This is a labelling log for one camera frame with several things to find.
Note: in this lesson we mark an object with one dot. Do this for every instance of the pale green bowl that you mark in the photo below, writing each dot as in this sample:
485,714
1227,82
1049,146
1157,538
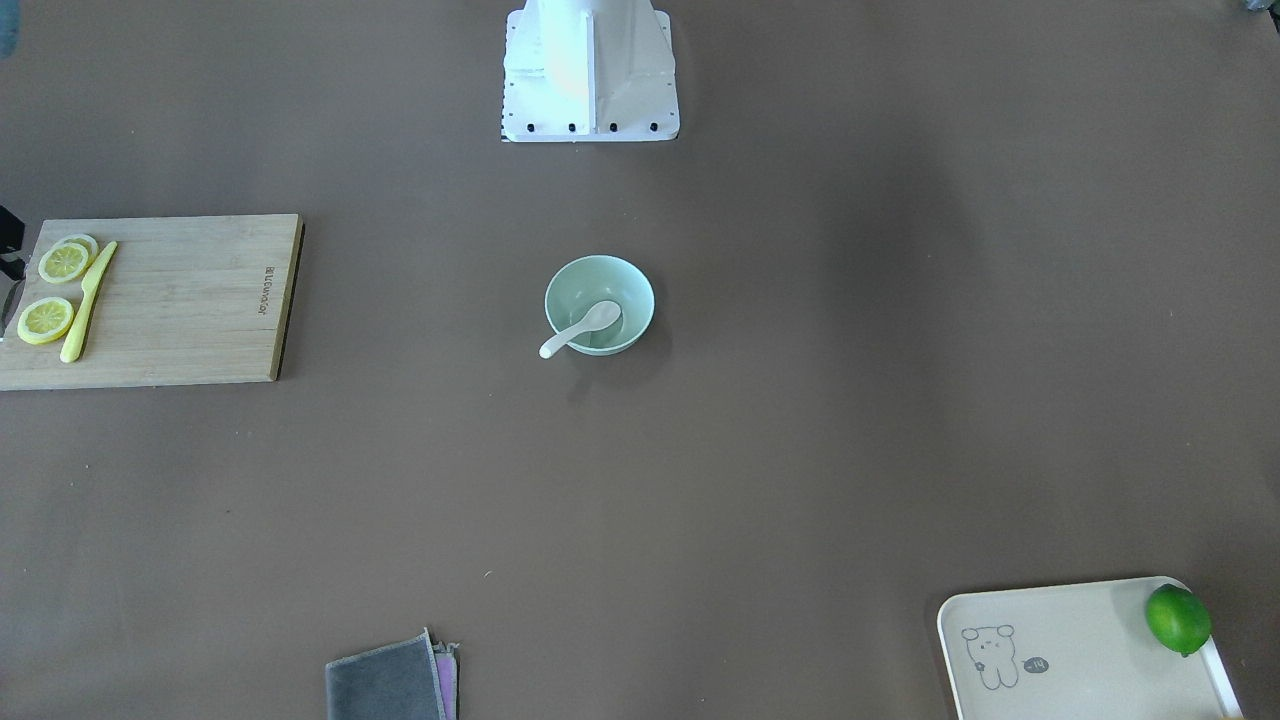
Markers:
595,278

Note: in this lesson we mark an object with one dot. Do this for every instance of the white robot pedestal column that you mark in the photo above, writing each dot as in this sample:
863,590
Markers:
589,72

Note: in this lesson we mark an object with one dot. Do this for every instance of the lemon slice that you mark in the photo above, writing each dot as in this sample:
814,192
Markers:
45,320
68,259

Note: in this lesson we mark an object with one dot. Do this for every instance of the upper lemon slice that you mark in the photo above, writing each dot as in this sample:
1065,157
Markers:
68,259

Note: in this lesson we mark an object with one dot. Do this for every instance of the lower lemon slice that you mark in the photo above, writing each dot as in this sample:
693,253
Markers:
45,320

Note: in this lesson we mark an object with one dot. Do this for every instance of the cream tray with bear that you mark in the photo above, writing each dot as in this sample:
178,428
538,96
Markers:
1075,651

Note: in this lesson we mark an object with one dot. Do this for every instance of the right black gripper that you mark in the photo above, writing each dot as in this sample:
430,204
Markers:
9,238

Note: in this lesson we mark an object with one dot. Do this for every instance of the green lime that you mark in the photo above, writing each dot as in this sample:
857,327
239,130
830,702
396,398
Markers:
1177,619

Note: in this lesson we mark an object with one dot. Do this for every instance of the white ceramic spoon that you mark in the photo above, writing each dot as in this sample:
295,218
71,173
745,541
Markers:
598,317

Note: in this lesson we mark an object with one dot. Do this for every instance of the yellow plastic knife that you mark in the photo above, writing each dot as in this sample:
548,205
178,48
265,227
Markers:
90,285

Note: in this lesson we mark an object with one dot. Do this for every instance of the grey folded cloth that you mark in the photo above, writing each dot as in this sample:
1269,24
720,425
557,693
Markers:
413,679

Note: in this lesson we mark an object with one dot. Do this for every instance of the bamboo cutting board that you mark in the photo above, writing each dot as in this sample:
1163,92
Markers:
185,300

